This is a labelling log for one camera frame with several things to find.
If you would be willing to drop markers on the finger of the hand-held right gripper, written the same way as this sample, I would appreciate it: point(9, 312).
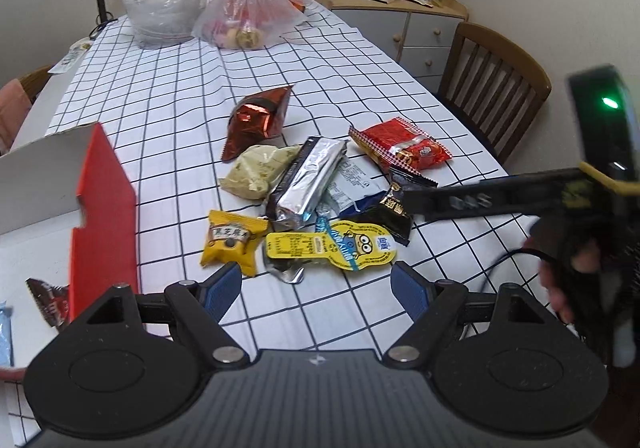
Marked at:
point(425, 203)

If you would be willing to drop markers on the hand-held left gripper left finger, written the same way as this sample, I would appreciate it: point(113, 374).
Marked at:
point(222, 290)

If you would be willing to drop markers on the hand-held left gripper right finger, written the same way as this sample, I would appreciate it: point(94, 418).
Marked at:
point(407, 288)

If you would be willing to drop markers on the black snack packet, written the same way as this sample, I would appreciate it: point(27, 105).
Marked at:
point(390, 220)

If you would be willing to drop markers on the yellow pastry packet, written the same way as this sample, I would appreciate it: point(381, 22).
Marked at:
point(230, 243)

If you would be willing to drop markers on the red snack packet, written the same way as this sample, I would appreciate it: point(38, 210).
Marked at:
point(395, 141)

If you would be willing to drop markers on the yellow cartoon snack packet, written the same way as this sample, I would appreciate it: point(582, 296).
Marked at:
point(345, 243)

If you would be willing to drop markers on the blue and white snack packet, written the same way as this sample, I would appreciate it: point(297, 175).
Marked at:
point(350, 180)

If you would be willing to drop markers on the red cardboard box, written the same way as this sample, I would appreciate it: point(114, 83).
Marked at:
point(105, 208)

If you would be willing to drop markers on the person's right hand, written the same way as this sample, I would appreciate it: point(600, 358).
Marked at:
point(559, 290)

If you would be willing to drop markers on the silver foil biscuit packet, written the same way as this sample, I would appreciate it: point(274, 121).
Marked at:
point(305, 183)

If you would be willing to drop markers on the pale yellow snack packet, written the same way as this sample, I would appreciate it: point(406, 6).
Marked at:
point(255, 168)

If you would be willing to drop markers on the dark wooden slatted chair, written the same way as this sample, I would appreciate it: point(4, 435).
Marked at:
point(495, 78)

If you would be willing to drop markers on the grey corner cabinet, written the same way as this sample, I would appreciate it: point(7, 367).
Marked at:
point(425, 36)

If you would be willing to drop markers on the dark red candy packet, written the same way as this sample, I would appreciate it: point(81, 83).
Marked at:
point(50, 300)

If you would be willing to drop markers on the red-brown foil snack packet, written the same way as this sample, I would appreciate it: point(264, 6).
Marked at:
point(255, 121)

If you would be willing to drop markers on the light blue packet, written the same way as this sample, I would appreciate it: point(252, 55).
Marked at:
point(4, 333)

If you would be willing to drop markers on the clear bag with pastries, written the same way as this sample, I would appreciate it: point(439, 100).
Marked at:
point(245, 13)

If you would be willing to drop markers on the pink cloth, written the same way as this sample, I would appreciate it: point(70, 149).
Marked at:
point(12, 108)

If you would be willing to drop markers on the wooden chair with cloth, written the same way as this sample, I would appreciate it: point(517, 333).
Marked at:
point(40, 78)

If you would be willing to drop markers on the paper leaflet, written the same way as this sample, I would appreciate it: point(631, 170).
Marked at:
point(70, 56)

